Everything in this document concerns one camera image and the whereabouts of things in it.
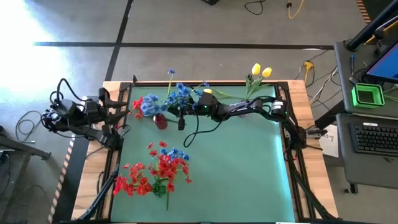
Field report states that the white paper sheet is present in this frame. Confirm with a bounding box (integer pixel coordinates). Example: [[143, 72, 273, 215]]
[[318, 124, 340, 159]]

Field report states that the laptop with blue screen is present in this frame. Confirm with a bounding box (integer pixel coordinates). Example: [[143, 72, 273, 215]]
[[361, 40, 398, 85]]

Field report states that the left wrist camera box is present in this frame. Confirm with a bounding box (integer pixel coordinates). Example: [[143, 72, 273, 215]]
[[85, 99, 99, 114]]

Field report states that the small blue flower bunch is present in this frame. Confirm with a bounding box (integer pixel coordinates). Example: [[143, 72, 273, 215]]
[[164, 68, 211, 113], [160, 147, 190, 162]]

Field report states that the green table mat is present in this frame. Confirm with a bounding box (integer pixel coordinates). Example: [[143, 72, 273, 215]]
[[110, 85, 296, 223]]

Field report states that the green glass vase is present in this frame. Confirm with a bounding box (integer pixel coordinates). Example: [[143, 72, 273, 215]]
[[152, 184, 169, 198]]

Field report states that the black aluminium table frame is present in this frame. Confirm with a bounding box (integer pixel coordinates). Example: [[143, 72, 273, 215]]
[[73, 74, 340, 223]]

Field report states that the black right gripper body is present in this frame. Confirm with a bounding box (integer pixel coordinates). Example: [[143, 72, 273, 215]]
[[177, 104, 200, 131]]

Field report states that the yellow tulip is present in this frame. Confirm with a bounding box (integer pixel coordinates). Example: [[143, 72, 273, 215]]
[[203, 88, 248, 101], [248, 67, 273, 102], [244, 63, 262, 102]]

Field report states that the yellow cable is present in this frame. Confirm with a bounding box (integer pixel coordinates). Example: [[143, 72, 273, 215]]
[[285, 0, 305, 20]]

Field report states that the grey desk with pole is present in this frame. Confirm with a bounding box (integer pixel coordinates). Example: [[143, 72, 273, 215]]
[[333, 39, 398, 118]]

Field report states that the black vertical pole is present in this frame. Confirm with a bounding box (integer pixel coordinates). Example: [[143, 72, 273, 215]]
[[345, 0, 398, 52]]

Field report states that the green plastic tray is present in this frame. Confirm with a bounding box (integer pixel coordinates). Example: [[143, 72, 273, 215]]
[[351, 82, 386, 110]]

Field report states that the black keyboard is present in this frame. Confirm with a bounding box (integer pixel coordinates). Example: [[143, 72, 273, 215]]
[[349, 122, 398, 157]]

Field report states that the red flower bunch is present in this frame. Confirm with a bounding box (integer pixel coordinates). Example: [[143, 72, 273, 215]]
[[146, 141, 193, 212], [113, 161, 154, 197], [132, 96, 181, 124]]

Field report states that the red ribbed glass vase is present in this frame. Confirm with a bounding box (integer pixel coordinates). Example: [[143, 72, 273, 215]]
[[152, 113, 169, 131]]

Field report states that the large-petal blue flower bunch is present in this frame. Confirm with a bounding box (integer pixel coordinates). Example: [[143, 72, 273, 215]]
[[140, 94, 169, 118]]

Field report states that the black cable loop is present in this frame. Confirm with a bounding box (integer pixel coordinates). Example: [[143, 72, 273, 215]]
[[119, 124, 132, 139]]

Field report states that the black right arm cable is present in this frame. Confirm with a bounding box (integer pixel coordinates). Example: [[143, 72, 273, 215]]
[[183, 110, 224, 149]]

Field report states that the yellow power plug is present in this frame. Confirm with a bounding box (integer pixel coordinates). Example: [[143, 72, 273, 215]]
[[303, 60, 314, 83]]

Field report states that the black metal stand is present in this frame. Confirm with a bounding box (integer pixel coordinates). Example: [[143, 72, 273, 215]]
[[0, 124, 52, 224]]

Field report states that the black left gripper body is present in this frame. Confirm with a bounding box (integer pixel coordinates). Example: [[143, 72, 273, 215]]
[[96, 88, 113, 130]]

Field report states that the grey desk with keyboard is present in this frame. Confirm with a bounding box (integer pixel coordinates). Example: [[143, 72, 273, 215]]
[[335, 113, 398, 190]]

